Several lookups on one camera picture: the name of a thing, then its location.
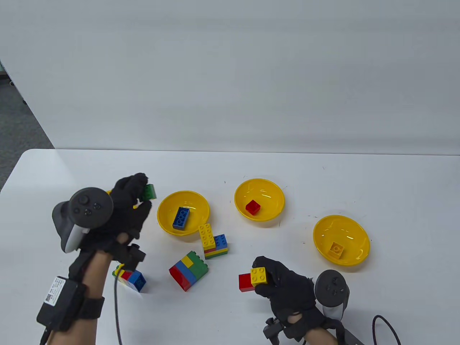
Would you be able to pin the person's right hand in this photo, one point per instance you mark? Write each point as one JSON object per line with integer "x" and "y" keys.
{"x": 291, "y": 294}

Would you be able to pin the person's left hand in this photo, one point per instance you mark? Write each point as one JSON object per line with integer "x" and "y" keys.
{"x": 125, "y": 215}

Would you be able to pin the green small toy brick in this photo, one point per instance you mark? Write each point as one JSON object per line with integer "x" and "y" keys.
{"x": 150, "y": 193}

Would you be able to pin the yellow small toy brick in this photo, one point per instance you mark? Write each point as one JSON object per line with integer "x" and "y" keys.
{"x": 336, "y": 250}
{"x": 259, "y": 276}

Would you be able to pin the grey handheld controller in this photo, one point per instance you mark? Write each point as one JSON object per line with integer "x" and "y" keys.
{"x": 330, "y": 287}
{"x": 88, "y": 208}

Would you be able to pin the red long toy brick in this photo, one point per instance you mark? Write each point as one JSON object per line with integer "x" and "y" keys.
{"x": 245, "y": 283}

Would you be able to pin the blue long toy brick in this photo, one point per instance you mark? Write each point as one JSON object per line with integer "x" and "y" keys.
{"x": 180, "y": 218}

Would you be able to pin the small multicolour toy brick stack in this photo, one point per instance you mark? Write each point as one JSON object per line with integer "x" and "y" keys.
{"x": 138, "y": 282}

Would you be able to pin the large multicolour toy brick block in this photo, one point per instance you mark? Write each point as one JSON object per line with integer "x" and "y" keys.
{"x": 187, "y": 273}

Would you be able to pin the stepped multicolour toy brick stack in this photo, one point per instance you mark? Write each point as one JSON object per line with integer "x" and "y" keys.
{"x": 215, "y": 248}

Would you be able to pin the red small toy brick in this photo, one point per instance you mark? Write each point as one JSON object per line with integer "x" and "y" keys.
{"x": 253, "y": 207}

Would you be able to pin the person's right forearm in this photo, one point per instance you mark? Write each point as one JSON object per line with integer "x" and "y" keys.
{"x": 320, "y": 339}

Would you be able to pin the person's left forearm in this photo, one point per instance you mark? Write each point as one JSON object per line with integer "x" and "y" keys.
{"x": 95, "y": 273}

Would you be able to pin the yellow plastic bowl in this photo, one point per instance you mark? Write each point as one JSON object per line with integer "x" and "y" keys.
{"x": 267, "y": 194}
{"x": 167, "y": 215}
{"x": 108, "y": 193}
{"x": 355, "y": 233}

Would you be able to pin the black wrist sensor box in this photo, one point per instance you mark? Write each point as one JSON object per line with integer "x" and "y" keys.
{"x": 354, "y": 341}
{"x": 59, "y": 302}

